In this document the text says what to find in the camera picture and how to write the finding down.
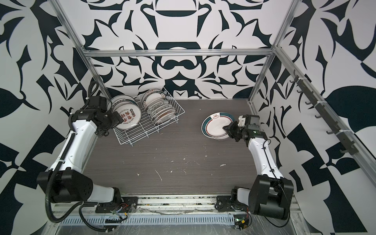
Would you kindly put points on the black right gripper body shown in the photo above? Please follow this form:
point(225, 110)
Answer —
point(237, 132)

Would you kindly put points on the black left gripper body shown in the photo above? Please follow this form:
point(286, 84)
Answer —
point(112, 122)

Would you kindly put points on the white plate red characters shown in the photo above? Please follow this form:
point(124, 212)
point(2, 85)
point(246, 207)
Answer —
point(129, 112)

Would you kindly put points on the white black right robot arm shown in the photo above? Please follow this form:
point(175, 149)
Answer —
point(271, 193)

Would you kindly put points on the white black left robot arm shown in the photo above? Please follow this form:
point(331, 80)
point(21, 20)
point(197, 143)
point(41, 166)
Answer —
point(65, 182)

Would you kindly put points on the green red rimmed plate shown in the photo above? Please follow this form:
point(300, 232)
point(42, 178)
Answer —
point(212, 126)

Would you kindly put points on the green cloud pattern plate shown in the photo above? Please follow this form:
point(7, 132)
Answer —
point(151, 96)

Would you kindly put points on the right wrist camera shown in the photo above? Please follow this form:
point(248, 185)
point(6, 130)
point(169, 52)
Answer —
point(242, 121)

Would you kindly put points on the white wire dish rack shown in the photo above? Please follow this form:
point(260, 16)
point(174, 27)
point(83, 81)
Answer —
point(160, 114)

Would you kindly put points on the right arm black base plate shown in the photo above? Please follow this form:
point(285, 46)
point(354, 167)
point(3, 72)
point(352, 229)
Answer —
point(227, 203)

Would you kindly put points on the aluminium cage frame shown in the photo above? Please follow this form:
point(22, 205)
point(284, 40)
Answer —
point(364, 157)

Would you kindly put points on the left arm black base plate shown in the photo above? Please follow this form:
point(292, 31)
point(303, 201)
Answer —
point(125, 205)

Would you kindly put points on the black wall hook rail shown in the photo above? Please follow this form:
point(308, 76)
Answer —
point(327, 114)

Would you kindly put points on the white slotted cable duct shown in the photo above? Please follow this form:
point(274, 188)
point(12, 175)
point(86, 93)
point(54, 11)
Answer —
point(158, 219)

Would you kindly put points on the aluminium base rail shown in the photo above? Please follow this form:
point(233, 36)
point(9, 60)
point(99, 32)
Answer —
point(166, 204)

